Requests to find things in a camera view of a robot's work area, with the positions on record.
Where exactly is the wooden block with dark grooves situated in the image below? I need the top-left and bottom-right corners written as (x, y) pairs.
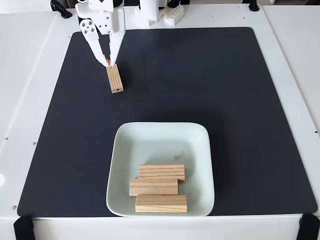
top-left (137, 164), bottom-right (186, 182)

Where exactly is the wooden block with dark knot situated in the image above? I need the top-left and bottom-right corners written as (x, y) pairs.
top-left (105, 63), bottom-right (124, 94)

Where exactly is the black rubber mat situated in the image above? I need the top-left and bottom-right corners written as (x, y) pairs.
top-left (16, 26), bottom-right (318, 218)

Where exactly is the pale green square plate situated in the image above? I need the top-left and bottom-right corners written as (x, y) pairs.
top-left (105, 121), bottom-right (216, 218)

